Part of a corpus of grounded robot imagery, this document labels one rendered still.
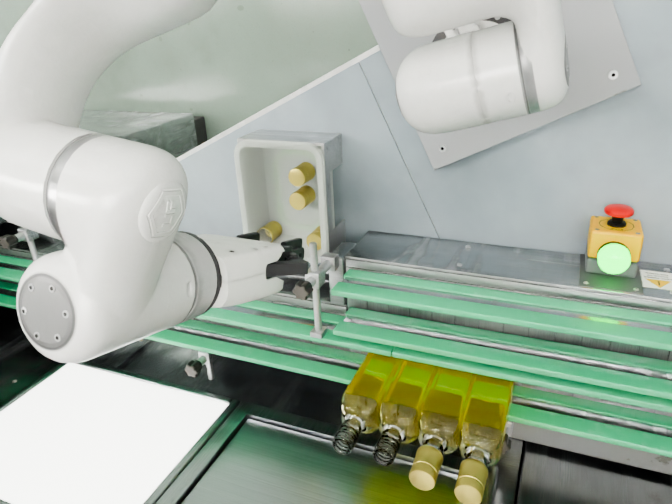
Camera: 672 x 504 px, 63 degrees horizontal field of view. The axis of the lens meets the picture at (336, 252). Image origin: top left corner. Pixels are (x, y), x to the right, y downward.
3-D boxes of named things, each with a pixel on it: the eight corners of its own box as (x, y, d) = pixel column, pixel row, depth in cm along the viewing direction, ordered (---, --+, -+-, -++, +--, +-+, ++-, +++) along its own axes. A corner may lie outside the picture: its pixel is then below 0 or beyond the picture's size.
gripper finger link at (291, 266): (222, 276, 50) (231, 263, 55) (307, 281, 50) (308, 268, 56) (223, 263, 50) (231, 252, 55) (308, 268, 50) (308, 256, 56)
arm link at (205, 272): (108, 315, 47) (132, 308, 49) (195, 335, 43) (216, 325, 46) (108, 228, 45) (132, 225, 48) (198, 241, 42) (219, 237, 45)
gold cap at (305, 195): (297, 184, 104) (287, 191, 100) (314, 185, 103) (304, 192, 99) (299, 202, 106) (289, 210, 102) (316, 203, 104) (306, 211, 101)
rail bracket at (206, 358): (225, 354, 115) (186, 393, 104) (220, 326, 112) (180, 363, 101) (241, 357, 114) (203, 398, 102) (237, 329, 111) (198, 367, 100)
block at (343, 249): (341, 285, 104) (326, 303, 98) (338, 239, 100) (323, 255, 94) (358, 288, 103) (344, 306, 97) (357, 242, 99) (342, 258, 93)
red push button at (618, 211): (601, 230, 82) (605, 209, 81) (601, 221, 86) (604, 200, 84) (631, 233, 81) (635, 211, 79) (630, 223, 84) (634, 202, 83)
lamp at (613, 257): (594, 266, 83) (594, 275, 81) (599, 239, 81) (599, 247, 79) (627, 270, 82) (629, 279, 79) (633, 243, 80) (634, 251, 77)
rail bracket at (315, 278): (327, 312, 99) (296, 350, 89) (322, 225, 92) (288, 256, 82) (342, 315, 98) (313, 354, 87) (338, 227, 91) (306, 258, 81)
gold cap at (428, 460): (416, 462, 74) (407, 487, 70) (417, 442, 72) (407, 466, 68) (442, 469, 72) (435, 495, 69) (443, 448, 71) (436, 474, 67)
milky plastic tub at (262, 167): (267, 237, 114) (245, 254, 107) (256, 129, 105) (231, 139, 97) (345, 247, 107) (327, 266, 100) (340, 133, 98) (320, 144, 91)
